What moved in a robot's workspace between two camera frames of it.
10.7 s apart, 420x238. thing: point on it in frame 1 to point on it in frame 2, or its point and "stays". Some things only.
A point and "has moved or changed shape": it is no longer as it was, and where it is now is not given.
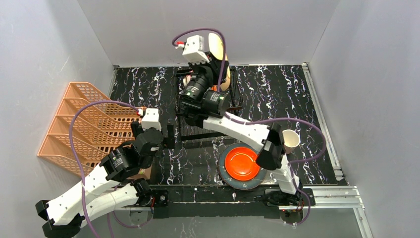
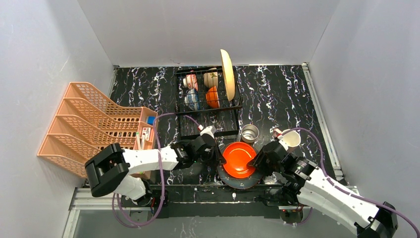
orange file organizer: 86,127 stays
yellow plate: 216,44 to 229,75
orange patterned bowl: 186,80 stays
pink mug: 291,139 stays
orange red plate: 240,163 has moved or changed shape
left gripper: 169,136 to 214,150
